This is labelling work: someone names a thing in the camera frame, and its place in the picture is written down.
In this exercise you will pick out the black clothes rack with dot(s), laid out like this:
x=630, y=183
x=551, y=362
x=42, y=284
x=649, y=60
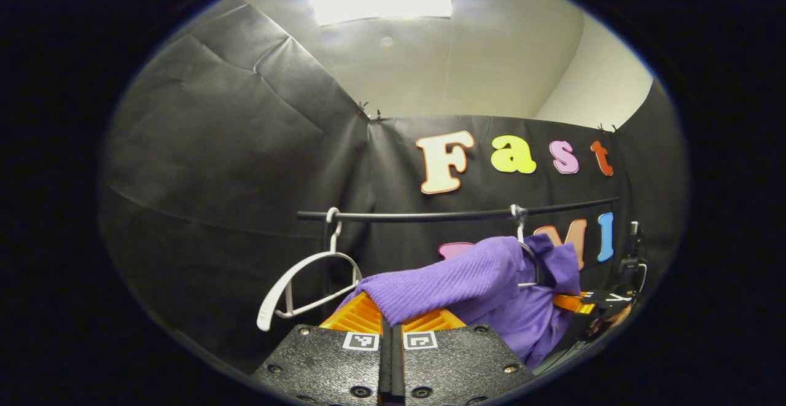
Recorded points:
x=430, y=215

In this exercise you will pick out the black backdrop cloth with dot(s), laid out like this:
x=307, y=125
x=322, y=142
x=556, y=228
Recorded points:
x=233, y=148

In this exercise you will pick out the ceiling light panel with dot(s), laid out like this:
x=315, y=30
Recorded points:
x=381, y=0

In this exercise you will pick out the white clothes hanger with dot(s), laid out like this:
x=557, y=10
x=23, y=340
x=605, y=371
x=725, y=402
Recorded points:
x=533, y=258
x=288, y=283

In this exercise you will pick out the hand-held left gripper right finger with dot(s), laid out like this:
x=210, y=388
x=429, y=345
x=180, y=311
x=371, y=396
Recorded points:
x=460, y=363

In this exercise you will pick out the purple shirt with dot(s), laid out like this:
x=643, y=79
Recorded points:
x=479, y=271

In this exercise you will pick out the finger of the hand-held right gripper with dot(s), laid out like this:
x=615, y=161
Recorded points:
x=571, y=303

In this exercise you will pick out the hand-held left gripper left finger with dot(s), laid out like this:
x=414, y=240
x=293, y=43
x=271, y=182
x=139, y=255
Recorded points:
x=325, y=363

